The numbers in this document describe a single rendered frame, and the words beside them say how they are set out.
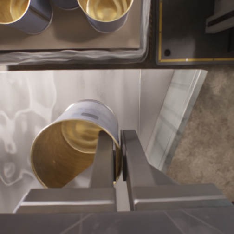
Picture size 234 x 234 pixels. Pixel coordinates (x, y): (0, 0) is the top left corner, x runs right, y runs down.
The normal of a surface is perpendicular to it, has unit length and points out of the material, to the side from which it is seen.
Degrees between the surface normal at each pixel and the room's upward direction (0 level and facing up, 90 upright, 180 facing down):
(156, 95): 0
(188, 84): 90
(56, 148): 90
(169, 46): 0
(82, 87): 0
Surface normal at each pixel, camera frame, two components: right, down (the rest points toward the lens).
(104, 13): 0.04, 0.30
